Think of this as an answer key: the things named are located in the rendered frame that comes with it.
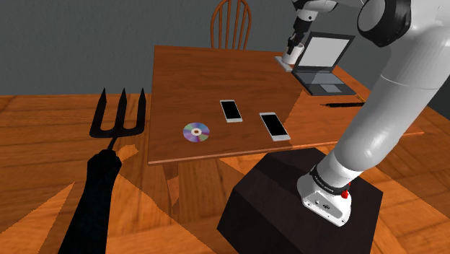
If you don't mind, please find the white cup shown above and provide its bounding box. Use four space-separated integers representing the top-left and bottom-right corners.
282 43 305 66

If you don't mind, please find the white flat slab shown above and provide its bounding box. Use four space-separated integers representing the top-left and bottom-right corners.
274 56 295 74

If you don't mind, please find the grey open laptop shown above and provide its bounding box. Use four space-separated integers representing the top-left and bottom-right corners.
291 31 357 97

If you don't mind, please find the brown wooden chair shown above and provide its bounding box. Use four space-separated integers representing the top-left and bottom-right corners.
210 0 253 51

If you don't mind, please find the black pen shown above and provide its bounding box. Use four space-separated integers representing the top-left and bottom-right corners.
319 102 366 108

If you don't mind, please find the large white smartphone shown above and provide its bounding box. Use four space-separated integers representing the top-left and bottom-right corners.
259 111 292 143

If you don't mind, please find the small white smartphone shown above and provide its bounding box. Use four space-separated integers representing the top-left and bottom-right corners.
219 99 244 124

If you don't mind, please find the brown wooden table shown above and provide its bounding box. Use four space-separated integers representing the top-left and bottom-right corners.
147 45 425 216

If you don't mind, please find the shiny compact disc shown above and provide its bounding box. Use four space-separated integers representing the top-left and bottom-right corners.
182 121 211 144

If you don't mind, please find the dark robot stand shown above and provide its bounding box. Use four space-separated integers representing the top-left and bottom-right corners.
216 147 384 254

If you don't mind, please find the black fork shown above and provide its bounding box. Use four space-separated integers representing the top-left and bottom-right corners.
57 87 147 254

